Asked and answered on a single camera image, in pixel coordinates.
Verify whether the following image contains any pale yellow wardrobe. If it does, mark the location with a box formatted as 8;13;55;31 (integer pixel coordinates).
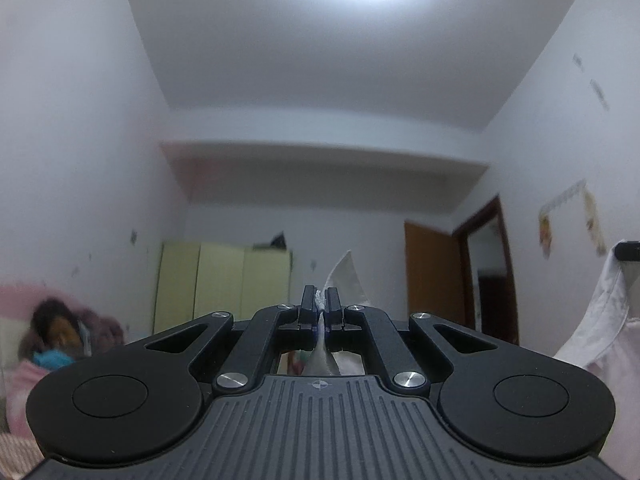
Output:
152;241;294;337

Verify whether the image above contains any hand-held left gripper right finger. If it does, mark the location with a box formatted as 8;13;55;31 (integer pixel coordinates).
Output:
325;286;501;393

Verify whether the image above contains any wall poster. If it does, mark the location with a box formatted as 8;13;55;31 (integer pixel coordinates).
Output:
537;178;608;260

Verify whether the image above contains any dark wooden door frame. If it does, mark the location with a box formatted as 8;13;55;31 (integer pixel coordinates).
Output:
452;195;521;347

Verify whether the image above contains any pink bed headboard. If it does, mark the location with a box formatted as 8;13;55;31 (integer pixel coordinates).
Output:
0;281;53;323

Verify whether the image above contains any teal cloth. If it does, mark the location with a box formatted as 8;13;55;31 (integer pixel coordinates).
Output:
32;349;77;372

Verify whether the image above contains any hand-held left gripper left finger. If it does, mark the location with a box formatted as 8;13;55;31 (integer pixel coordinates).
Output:
145;285;321;395

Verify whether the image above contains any brown wooden door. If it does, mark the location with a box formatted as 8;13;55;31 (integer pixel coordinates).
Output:
404;220;469;330

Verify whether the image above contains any black bag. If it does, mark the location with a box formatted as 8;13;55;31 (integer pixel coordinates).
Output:
252;231;287;251

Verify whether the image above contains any white shirt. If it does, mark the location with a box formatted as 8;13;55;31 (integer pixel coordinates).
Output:
300;247;640;480

